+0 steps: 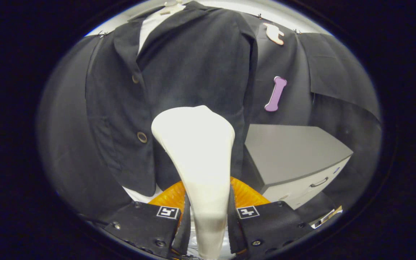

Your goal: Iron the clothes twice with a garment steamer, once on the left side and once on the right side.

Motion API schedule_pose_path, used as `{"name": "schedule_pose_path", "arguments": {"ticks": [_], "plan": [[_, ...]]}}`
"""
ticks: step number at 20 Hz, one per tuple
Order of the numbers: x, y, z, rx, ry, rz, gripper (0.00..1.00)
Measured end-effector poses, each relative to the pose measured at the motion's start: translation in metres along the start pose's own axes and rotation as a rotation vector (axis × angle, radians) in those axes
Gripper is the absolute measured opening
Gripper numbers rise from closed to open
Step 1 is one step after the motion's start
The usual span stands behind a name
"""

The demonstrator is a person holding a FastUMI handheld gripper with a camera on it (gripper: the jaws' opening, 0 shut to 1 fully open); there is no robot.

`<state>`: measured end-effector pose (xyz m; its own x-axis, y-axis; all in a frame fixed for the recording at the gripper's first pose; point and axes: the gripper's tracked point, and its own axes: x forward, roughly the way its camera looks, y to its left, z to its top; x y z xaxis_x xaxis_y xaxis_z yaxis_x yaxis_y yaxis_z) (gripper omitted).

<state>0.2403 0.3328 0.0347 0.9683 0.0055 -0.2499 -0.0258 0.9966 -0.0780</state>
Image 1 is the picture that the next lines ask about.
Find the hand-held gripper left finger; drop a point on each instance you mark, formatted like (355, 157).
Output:
(184, 231)

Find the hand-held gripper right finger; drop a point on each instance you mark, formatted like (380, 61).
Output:
(234, 231)

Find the black blazer jacket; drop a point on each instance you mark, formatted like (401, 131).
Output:
(193, 65)

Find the white shirt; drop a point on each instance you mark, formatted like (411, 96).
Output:
(150, 25)

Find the white clothes hanger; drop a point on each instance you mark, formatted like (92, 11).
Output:
(173, 3)

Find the white box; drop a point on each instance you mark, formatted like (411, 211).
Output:
(325, 216)

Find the grey cabinet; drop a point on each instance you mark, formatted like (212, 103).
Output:
(291, 151)

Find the black backdrop cloth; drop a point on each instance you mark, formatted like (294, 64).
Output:
(67, 144)

